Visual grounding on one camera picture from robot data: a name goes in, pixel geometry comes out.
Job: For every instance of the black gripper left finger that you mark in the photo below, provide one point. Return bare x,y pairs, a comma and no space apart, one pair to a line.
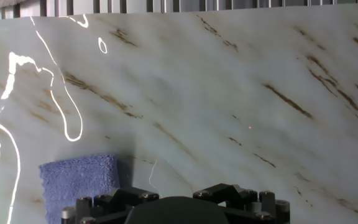
117,199

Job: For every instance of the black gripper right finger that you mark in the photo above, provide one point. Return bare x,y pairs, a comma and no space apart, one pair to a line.
244,199

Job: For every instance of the purple terry cloth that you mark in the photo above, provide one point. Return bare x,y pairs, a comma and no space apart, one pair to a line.
76,183

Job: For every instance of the thin white thread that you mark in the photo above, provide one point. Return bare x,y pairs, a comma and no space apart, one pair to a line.
150,177

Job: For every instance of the marble pattern table sheet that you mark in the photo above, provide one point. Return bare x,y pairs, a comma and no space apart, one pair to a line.
197,93

